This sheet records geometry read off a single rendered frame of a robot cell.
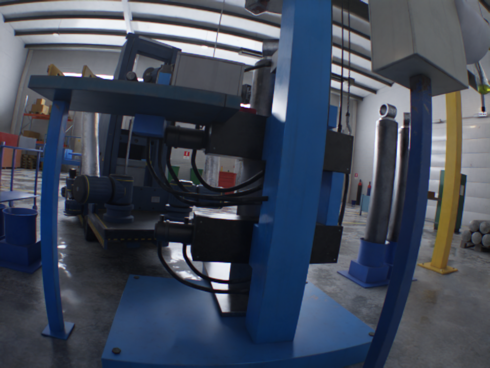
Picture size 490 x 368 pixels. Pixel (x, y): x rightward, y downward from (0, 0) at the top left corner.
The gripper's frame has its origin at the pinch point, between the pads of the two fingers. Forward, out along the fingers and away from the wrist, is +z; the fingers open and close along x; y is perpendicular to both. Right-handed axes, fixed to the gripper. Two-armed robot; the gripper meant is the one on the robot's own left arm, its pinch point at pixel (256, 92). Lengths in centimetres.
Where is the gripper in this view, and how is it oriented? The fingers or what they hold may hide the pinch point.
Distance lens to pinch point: 170.2
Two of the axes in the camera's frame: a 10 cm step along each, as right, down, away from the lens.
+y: 7.9, 0.8, 6.0
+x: -1.2, 9.9, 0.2
